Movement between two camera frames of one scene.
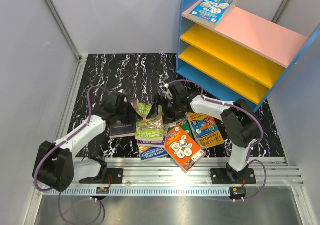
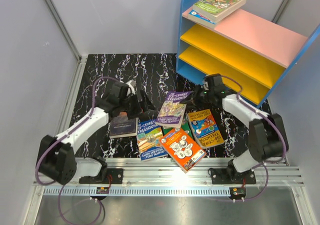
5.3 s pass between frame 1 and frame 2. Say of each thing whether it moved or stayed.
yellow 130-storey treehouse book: stayed
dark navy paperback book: stayed
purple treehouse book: moved
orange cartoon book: stayed
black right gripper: moved
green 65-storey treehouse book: moved
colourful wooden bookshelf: stayed
